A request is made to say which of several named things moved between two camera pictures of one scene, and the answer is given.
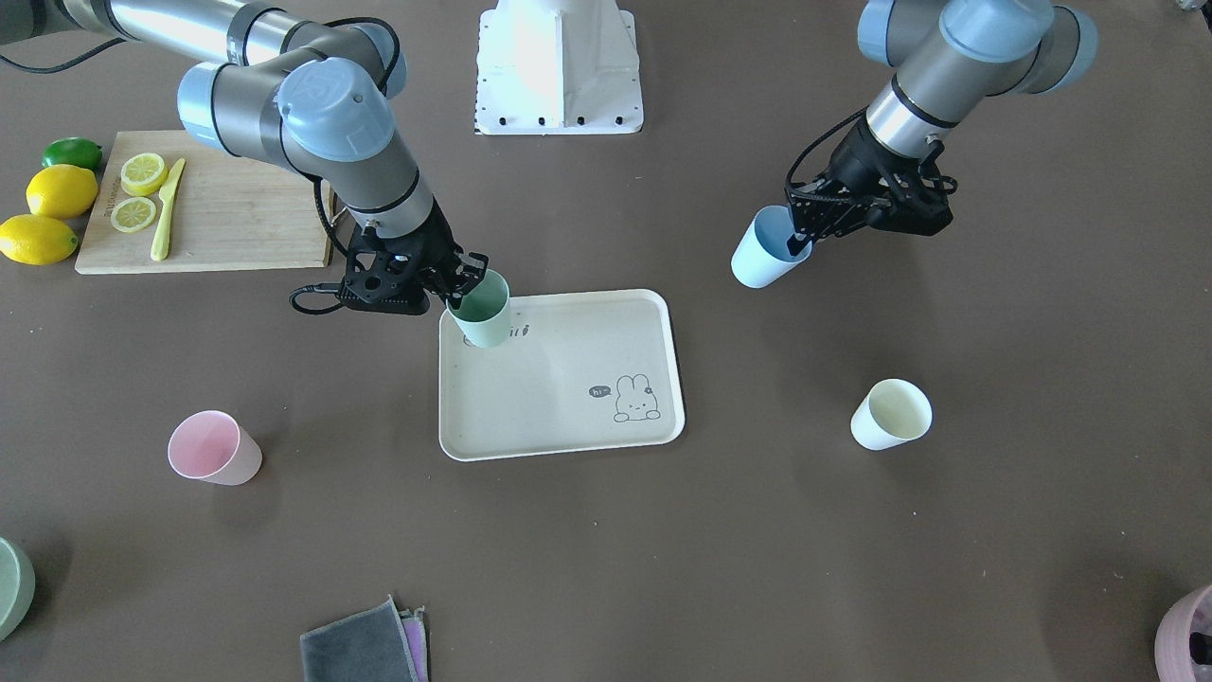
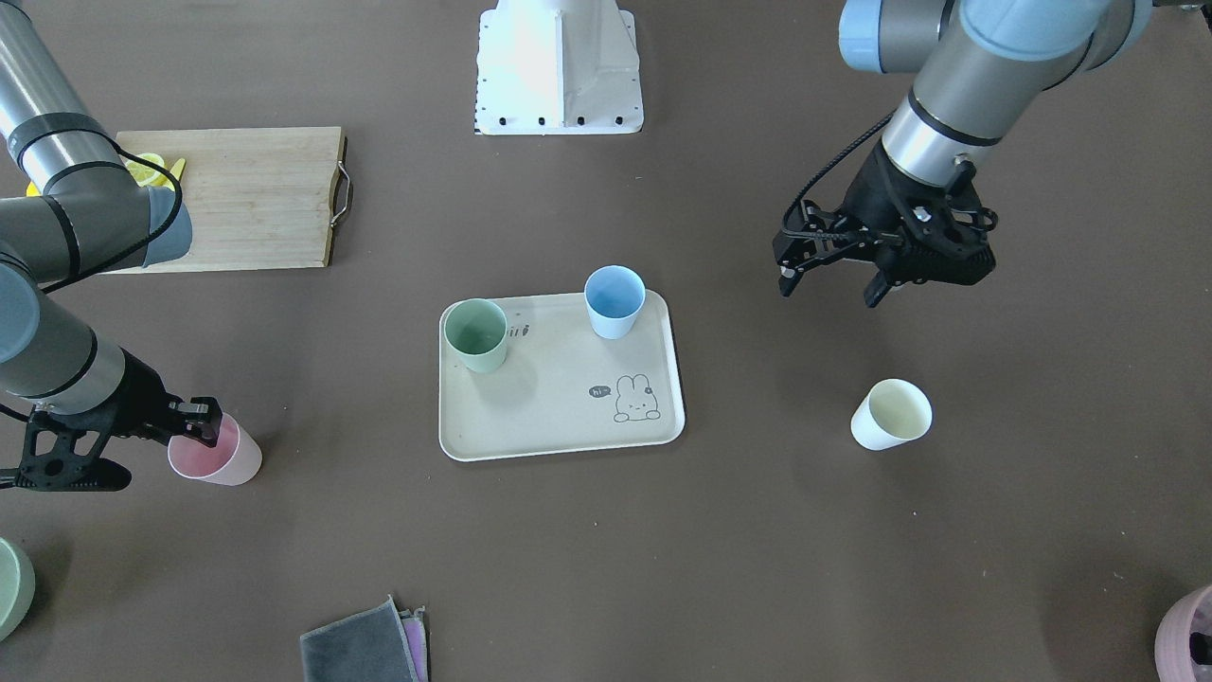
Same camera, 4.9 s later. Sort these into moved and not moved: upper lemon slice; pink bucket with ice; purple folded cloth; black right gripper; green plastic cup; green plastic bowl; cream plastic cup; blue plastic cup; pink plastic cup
Moved: black right gripper; green plastic cup; blue plastic cup
Not moved: upper lemon slice; pink plastic cup; green plastic bowl; pink bucket with ice; purple folded cloth; cream plastic cup
